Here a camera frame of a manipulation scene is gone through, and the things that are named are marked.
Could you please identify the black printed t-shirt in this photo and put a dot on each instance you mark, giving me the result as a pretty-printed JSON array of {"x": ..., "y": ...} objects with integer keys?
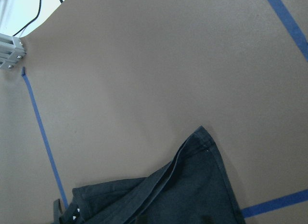
[{"x": 193, "y": 188}]

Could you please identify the grey aluminium post bracket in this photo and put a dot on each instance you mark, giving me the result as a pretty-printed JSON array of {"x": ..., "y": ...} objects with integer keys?
[{"x": 12, "y": 51}]

